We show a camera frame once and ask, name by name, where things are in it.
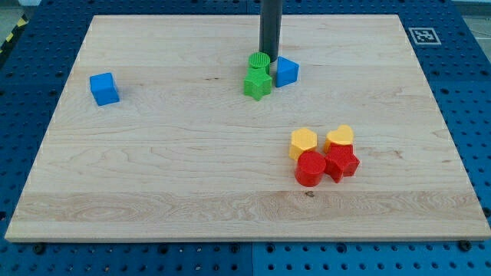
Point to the blue triangle block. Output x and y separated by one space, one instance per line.
287 72

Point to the green circle block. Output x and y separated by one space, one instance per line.
259 60

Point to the green star block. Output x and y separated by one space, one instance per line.
257 83

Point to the yellow hexagon block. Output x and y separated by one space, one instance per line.
302 140

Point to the red cylinder block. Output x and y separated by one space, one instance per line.
310 168

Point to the light wooden board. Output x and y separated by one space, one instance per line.
186 156

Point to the red star block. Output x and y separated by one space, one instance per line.
341 162

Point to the yellow heart block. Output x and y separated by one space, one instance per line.
342 136

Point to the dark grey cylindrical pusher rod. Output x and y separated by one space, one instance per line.
270 27

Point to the blue cube block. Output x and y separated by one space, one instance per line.
104 89

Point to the white fiducial marker tag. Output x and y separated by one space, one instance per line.
424 36

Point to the black screw front left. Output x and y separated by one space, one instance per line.
39 248

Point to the black screw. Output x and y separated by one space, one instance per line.
464 245
39 248

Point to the black screw front right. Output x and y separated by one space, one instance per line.
464 245

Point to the black yellow hazard tape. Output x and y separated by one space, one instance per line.
15 34

